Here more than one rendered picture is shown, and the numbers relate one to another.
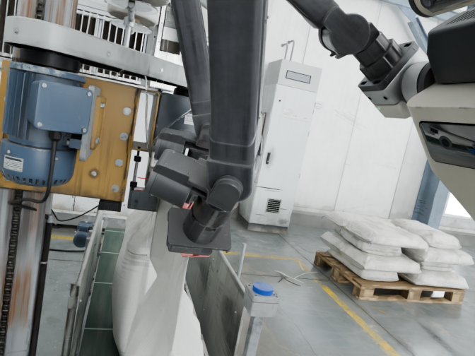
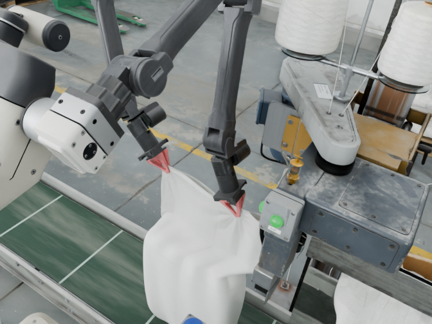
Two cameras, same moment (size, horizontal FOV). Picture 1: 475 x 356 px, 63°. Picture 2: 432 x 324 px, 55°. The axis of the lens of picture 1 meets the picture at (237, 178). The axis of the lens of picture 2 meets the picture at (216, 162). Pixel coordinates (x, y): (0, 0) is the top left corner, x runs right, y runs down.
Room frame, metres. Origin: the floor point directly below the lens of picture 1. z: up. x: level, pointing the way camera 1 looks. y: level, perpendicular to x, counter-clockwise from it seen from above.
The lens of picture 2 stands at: (1.52, -0.59, 1.90)
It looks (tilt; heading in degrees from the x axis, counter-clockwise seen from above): 36 degrees down; 135
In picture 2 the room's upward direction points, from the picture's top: 7 degrees clockwise
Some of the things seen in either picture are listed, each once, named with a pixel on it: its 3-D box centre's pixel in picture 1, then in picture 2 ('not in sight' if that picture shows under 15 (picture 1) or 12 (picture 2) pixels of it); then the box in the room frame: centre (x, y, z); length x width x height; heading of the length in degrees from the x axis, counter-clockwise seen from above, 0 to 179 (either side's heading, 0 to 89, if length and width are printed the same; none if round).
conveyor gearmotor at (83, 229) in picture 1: (86, 233); not in sight; (2.59, 0.96, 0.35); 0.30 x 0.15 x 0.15; 17
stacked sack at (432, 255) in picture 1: (433, 251); not in sight; (3.69, -2.02, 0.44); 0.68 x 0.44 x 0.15; 107
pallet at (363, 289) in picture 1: (385, 275); not in sight; (3.79, -1.67, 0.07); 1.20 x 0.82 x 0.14; 109
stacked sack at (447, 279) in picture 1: (428, 275); not in sight; (3.68, -2.03, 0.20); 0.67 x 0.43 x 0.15; 107
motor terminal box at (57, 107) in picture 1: (59, 113); (268, 110); (0.77, 0.38, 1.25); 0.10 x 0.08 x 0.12; 132
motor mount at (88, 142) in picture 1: (88, 120); (308, 136); (0.94, 0.39, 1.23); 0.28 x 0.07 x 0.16; 17
